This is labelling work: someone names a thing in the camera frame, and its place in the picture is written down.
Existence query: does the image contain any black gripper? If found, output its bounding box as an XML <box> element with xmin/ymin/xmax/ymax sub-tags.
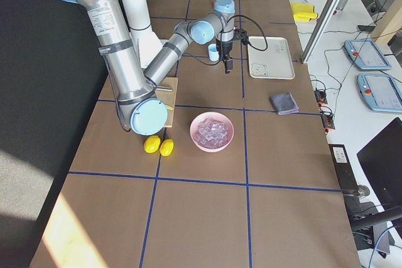
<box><xmin>215</xmin><ymin>28</ymin><xmax>249</xmax><ymax>74</ymax></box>

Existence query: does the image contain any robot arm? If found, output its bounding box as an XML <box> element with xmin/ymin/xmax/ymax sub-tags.
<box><xmin>62</xmin><ymin>0</ymin><xmax>248</xmax><ymax>136</ymax></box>

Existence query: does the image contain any light blue cup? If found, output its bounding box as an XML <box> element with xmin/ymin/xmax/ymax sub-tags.
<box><xmin>208</xmin><ymin>43</ymin><xmax>219</xmax><ymax>62</ymax></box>

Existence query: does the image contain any clear ice cubes pile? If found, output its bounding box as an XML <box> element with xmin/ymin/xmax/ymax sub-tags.
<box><xmin>194</xmin><ymin>119</ymin><xmax>230</xmax><ymax>149</ymax></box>

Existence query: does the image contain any cream bear tray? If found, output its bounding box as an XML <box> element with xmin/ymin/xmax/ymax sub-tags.
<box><xmin>247</xmin><ymin>36</ymin><xmax>295</xmax><ymax>80</ymax></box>

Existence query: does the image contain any wooden cutting board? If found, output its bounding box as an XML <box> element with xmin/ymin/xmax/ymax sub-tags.
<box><xmin>156</xmin><ymin>77</ymin><xmax>178</xmax><ymax>128</ymax></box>

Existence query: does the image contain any grey folded cloth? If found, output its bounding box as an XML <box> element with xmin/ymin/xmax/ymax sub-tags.
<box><xmin>269</xmin><ymin>92</ymin><xmax>299</xmax><ymax>115</ymax></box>

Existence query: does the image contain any pink bowl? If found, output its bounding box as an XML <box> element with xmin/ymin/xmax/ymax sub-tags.
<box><xmin>190</xmin><ymin>112</ymin><xmax>234</xmax><ymax>153</ymax></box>

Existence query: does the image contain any yellow cloth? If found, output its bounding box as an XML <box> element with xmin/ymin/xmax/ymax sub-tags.
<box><xmin>291</xmin><ymin>3</ymin><xmax>318</xmax><ymax>22</ymax></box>

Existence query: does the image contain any whole lemon upper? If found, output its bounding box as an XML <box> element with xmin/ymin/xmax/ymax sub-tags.
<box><xmin>160</xmin><ymin>139</ymin><xmax>175</xmax><ymax>157</ymax></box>

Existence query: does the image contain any whole lemon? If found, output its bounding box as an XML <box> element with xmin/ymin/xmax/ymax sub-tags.
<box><xmin>143</xmin><ymin>135</ymin><xmax>161</xmax><ymax>154</ymax></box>
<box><xmin>160</xmin><ymin>139</ymin><xmax>175</xmax><ymax>157</ymax></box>

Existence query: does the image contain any whole lemon lower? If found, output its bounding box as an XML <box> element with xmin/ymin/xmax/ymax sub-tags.
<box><xmin>143</xmin><ymin>135</ymin><xmax>161</xmax><ymax>154</ymax></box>

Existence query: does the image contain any blue teach pendant far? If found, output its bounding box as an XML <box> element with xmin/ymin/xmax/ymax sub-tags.
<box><xmin>344</xmin><ymin>39</ymin><xmax>392</xmax><ymax>71</ymax></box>

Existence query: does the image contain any blue teach pendant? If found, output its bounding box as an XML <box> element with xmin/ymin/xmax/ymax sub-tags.
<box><xmin>344</xmin><ymin>39</ymin><xmax>392</xmax><ymax>71</ymax></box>
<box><xmin>357</xmin><ymin>74</ymin><xmax>401</xmax><ymax>113</ymax></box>

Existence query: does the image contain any blue teach pendant near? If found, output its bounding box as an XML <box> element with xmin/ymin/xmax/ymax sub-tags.
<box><xmin>357</xmin><ymin>74</ymin><xmax>401</xmax><ymax>113</ymax></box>

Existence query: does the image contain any black monitor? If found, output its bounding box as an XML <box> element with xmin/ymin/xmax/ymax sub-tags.
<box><xmin>357</xmin><ymin>117</ymin><xmax>402</xmax><ymax>205</ymax></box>

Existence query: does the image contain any steel knife handle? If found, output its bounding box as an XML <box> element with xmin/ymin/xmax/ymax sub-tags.
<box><xmin>156</xmin><ymin>87</ymin><xmax>173</xmax><ymax>92</ymax></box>

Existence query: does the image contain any aluminium frame post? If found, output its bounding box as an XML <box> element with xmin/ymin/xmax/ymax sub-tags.
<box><xmin>300</xmin><ymin>0</ymin><xmax>344</xmax><ymax>63</ymax></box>

